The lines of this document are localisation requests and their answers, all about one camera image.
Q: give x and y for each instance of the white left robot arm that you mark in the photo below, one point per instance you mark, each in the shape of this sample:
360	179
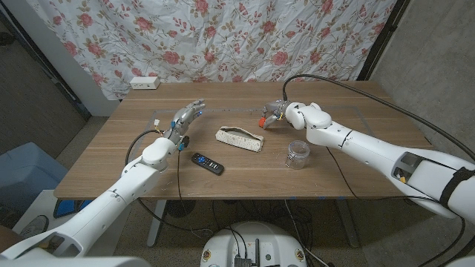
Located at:
130	181

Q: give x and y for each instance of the white table leg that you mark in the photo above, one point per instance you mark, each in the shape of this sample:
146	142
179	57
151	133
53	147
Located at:
156	222

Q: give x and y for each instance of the black round floor disc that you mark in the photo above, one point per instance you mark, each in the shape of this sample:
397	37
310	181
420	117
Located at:
180	208

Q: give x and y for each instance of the white power strip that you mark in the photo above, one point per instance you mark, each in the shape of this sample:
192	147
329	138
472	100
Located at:
144	83

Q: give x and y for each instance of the grey sneaker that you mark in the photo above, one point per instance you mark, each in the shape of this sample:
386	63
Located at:
35	226

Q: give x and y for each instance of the grey table leg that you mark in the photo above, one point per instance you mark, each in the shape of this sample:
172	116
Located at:
348	222

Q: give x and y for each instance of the short red pen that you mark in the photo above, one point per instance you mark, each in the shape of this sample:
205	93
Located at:
262	122

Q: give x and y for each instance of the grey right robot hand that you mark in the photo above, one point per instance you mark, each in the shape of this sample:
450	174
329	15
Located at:
276	109

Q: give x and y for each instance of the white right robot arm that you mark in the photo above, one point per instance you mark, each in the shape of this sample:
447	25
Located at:
371	148

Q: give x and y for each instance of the blue plastic bin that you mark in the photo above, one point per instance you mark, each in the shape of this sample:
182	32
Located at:
26	167

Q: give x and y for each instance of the black TV remote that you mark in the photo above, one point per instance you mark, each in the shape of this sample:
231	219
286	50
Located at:
208	164

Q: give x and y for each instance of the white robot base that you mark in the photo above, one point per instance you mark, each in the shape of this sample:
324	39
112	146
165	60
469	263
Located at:
259	241

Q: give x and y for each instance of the clear plastic cup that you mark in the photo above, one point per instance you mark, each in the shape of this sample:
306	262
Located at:
297	155

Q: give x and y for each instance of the person's forearm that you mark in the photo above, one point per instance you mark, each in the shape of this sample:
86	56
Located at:
7	237

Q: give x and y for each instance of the blue floor pad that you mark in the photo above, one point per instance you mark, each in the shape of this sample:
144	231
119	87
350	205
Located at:
68	208

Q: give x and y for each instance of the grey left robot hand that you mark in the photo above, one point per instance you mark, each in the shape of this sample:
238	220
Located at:
183	120

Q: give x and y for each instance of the cream dotted pen bag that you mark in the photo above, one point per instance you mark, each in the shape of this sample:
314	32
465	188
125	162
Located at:
239	139

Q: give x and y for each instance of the black stand pole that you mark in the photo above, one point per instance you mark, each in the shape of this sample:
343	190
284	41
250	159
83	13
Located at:
382	41

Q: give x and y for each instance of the floral fabric backdrop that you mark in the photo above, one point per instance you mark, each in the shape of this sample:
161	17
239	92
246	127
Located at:
222	37

